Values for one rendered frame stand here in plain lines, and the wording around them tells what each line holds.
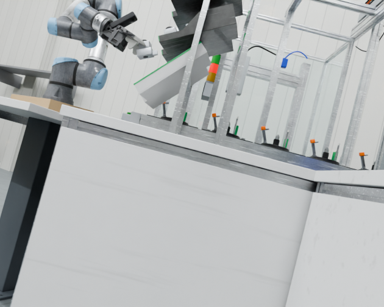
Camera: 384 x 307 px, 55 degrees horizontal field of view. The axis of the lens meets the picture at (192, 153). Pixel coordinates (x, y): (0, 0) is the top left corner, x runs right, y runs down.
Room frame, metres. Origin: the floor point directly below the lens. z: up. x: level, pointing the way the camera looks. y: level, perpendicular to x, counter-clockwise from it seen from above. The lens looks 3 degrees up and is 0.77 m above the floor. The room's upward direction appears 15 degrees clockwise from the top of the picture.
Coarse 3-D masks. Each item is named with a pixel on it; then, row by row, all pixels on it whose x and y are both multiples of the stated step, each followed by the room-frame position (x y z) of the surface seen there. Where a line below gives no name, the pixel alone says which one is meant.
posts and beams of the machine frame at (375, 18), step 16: (320, 0) 2.32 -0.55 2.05; (336, 0) 2.32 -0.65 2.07; (288, 16) 2.55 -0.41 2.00; (368, 16) 2.42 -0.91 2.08; (288, 32) 2.55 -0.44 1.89; (352, 32) 2.64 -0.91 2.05; (368, 48) 2.39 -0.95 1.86; (368, 64) 2.37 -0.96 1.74; (272, 80) 2.55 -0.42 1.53; (368, 80) 2.37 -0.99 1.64; (272, 96) 2.55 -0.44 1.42; (352, 112) 2.40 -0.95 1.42; (352, 128) 2.37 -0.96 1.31; (352, 144) 2.37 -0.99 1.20
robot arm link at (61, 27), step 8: (80, 0) 1.84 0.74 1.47; (88, 0) 1.87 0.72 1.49; (72, 8) 1.74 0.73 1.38; (64, 16) 1.66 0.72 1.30; (72, 16) 1.69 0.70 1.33; (48, 24) 1.61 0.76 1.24; (56, 24) 1.61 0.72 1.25; (64, 24) 1.62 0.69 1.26; (72, 24) 1.62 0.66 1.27; (48, 32) 1.64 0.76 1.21; (56, 32) 1.63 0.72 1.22; (64, 32) 1.63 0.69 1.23
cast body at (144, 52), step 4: (144, 40) 1.51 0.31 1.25; (148, 40) 1.50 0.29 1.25; (140, 44) 1.51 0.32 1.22; (148, 44) 1.50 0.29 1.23; (140, 48) 1.51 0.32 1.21; (144, 48) 1.50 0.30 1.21; (148, 48) 1.50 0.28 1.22; (140, 52) 1.51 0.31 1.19; (144, 52) 1.50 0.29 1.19; (148, 52) 1.50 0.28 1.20; (152, 52) 1.51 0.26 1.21; (156, 52) 1.51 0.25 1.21; (140, 56) 1.51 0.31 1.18; (144, 56) 1.53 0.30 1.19; (148, 56) 1.52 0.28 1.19; (152, 56) 1.53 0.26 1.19
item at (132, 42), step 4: (128, 36) 1.51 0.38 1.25; (136, 36) 1.49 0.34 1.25; (128, 40) 1.51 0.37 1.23; (132, 40) 1.50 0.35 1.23; (136, 40) 1.49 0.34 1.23; (140, 40) 1.49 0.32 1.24; (128, 44) 1.50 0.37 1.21; (132, 44) 1.50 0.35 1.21; (136, 44) 1.50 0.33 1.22; (144, 44) 1.50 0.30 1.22
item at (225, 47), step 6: (222, 42) 1.42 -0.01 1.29; (228, 42) 1.43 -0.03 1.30; (210, 48) 1.46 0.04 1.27; (216, 48) 1.47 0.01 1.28; (222, 48) 1.48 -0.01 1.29; (228, 48) 1.49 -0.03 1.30; (162, 54) 1.45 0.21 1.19; (174, 54) 1.46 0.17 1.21; (210, 54) 1.52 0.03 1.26; (216, 54) 1.53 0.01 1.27; (168, 60) 1.51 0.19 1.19
